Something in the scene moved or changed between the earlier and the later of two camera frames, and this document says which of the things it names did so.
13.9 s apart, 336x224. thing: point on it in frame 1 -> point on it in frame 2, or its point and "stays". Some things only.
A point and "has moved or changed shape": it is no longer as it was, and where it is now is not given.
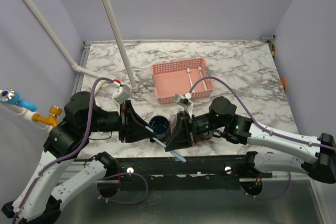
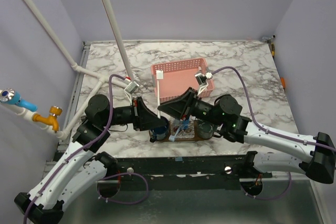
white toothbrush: [188, 71] -> [159, 76]
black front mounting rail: [211, 173] stays
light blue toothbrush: [178, 158] has moved or changed shape
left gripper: [131, 127] -> [143, 117]
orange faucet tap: [51, 119] stays
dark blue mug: [160, 127] stays
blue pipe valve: [9, 95] stays
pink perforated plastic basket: [178, 77] stays
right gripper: [181, 136] -> [179, 107]
